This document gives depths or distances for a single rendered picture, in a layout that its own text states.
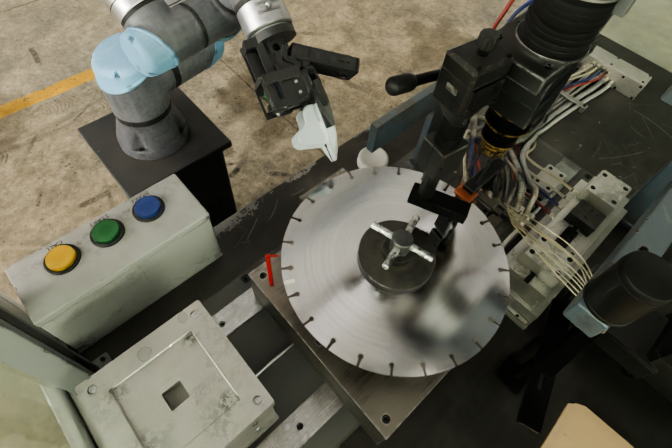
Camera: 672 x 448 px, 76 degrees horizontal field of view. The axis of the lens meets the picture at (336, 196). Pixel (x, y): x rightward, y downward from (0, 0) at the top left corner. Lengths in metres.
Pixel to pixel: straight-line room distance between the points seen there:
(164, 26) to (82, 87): 1.78
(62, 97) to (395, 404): 2.14
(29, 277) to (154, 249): 0.17
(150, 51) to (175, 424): 0.50
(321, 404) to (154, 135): 0.62
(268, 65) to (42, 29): 2.35
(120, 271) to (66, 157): 1.50
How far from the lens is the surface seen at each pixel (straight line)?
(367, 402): 0.67
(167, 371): 0.65
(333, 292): 0.61
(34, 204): 2.10
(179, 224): 0.74
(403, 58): 2.53
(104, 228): 0.76
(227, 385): 0.63
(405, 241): 0.59
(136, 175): 1.02
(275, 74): 0.65
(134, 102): 0.94
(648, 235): 0.69
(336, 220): 0.66
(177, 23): 0.74
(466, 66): 0.44
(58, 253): 0.77
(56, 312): 0.74
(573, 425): 0.88
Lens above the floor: 1.51
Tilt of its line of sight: 55 degrees down
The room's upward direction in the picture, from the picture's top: 6 degrees clockwise
